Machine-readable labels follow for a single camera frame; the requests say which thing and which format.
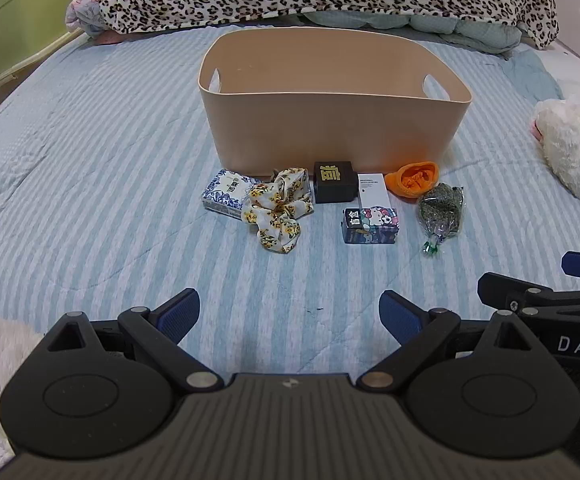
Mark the black small box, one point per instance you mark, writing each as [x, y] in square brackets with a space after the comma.
[335, 185]

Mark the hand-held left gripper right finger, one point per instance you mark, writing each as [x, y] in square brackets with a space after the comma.
[400, 312]

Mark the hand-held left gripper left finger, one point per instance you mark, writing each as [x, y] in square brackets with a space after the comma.
[180, 312]

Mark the green dried herb packet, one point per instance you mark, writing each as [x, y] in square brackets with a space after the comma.
[440, 210]

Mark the cartoon printed box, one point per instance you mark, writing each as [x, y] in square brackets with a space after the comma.
[370, 225]

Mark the beige storage basket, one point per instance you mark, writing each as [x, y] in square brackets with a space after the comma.
[330, 125]

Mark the blue striped bed sheet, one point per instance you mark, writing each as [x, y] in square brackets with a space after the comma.
[120, 185]

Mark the white plush toy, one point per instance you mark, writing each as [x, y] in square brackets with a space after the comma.
[575, 145]

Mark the green headboard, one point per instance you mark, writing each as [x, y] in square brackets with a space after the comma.
[15, 15]

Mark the orange sock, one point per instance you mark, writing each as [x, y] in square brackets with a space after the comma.
[412, 181]

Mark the grey green quilt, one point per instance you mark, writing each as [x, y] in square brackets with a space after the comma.
[445, 27]

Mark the yellow floral scrunchie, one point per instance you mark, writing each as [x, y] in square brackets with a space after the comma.
[275, 210]

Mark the pink floral cloth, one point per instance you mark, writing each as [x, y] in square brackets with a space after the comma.
[77, 14]

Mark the white slim box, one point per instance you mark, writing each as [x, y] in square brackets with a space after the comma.
[371, 190]

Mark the blue white tissue pack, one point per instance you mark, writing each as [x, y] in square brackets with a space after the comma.
[225, 192]

